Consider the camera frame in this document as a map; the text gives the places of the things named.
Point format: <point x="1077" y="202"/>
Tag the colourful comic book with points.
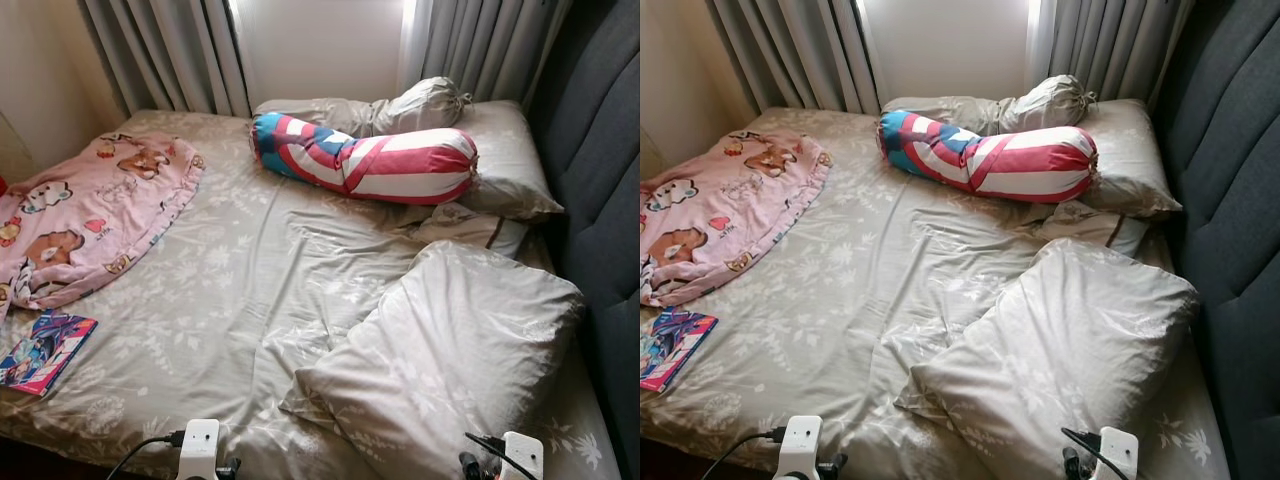
<point x="45" y="352"/>
<point x="675" y="348"/>

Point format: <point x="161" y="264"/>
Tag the large beige floral pillow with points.
<point x="450" y="360"/>
<point x="1060" y="360"/>

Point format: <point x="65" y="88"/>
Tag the bed with beige floral sheet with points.
<point x="260" y="280"/>
<point x="880" y="280"/>

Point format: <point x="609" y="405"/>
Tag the small white cartoon pillow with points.
<point x="1090" y="226"/>
<point x="470" y="228"/>

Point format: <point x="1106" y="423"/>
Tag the pink cartoon blanket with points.
<point x="90" y="210"/>
<point x="720" y="205"/>

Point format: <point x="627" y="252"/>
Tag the dark grey padded headboard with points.
<point x="600" y="200"/>
<point x="1235" y="200"/>

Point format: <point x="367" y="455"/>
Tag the red white blue bolster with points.
<point x="370" y="160"/>
<point x="990" y="158"/>

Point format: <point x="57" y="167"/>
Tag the grey curtain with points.
<point x="800" y="50"/>
<point x="170" y="50"/>
<point x="490" y="45"/>
<point x="1110" y="45"/>

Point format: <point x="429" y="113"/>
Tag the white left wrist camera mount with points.
<point x="199" y="448"/>
<point x="801" y="445"/>

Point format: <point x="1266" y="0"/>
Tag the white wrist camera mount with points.
<point x="199" y="448"/>
<point x="801" y="445"/>
<point x="523" y="457"/>
<point x="1120" y="453"/>

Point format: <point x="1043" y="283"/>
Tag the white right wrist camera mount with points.
<point x="523" y="457"/>
<point x="1120" y="453"/>

